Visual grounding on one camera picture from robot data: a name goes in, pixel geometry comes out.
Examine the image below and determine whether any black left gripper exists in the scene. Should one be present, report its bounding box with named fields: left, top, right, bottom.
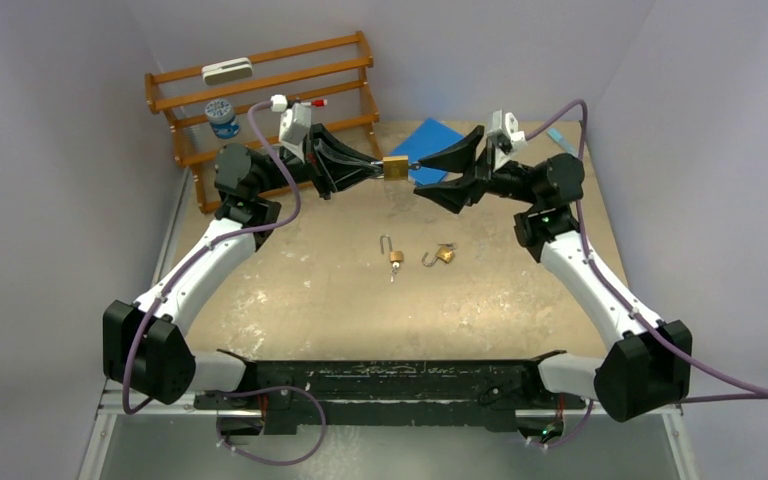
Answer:
left=255, top=123, right=382, bottom=201

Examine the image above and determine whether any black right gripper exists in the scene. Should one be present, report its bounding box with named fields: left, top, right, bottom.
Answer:
left=415, top=127, right=543, bottom=215

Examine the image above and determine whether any large brass padlock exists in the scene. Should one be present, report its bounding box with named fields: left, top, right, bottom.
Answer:
left=380, top=155, right=421, bottom=181

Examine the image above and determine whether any small brass padlock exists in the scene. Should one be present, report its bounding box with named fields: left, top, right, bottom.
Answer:
left=379, top=234, right=404, bottom=283
left=421, top=243, right=457, bottom=267

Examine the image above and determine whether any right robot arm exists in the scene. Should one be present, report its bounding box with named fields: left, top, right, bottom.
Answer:
left=414, top=127, right=693, bottom=422

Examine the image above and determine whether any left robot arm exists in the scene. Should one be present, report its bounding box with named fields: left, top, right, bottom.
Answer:
left=102, top=124, right=382, bottom=414

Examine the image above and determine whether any blue folder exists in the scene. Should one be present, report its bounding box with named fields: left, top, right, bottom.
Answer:
left=390, top=118, right=463, bottom=186

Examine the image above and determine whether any red capped marker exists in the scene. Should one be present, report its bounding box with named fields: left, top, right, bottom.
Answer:
left=290, top=99, right=328, bottom=108

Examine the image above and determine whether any light blue marker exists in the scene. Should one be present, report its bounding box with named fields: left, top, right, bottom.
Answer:
left=546, top=128, right=586, bottom=159

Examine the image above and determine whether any wooden tiered rack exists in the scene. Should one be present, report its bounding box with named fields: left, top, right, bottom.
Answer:
left=144, top=30, right=382, bottom=214

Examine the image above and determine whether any blue white jar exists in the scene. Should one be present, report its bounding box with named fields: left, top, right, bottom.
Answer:
left=204, top=98, right=240, bottom=140

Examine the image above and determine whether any white eraser block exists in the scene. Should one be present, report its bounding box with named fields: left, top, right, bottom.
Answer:
left=201, top=57, right=253, bottom=86

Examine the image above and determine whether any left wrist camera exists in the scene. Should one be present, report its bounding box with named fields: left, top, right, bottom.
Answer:
left=278, top=103, right=312, bottom=160

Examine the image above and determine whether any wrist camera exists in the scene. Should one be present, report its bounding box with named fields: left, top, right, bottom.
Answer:
left=486, top=109, right=527, bottom=171
left=278, top=103, right=312, bottom=160

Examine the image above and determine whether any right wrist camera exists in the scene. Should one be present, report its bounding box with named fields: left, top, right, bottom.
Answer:
left=486, top=109, right=527, bottom=171

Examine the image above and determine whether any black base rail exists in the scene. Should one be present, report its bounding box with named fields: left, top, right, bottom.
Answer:
left=195, top=352, right=590, bottom=435

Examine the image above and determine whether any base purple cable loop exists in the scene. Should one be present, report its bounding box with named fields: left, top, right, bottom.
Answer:
left=216, top=388, right=328, bottom=468

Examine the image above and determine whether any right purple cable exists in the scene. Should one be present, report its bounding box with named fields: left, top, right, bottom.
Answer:
left=523, top=99, right=768, bottom=403

